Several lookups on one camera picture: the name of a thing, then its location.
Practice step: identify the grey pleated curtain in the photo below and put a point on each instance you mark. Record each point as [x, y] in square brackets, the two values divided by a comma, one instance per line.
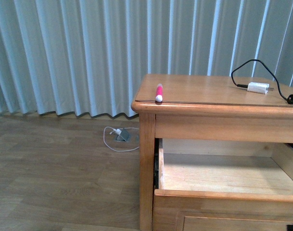
[89, 56]

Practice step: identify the white plug in floor socket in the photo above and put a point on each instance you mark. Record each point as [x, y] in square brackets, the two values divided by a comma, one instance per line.
[117, 131]

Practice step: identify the pink marker with white cap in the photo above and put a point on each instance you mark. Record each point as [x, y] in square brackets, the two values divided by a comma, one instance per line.
[159, 93]

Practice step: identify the white power adapter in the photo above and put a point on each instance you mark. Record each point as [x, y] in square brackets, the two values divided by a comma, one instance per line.
[262, 88]

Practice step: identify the wooden drawer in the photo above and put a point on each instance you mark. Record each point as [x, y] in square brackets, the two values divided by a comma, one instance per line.
[223, 186]

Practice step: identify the metal floor socket box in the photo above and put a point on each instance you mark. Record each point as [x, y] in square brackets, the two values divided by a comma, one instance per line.
[124, 136]

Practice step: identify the wooden nightstand cabinet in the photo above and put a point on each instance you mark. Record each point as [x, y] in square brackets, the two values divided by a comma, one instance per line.
[205, 109]

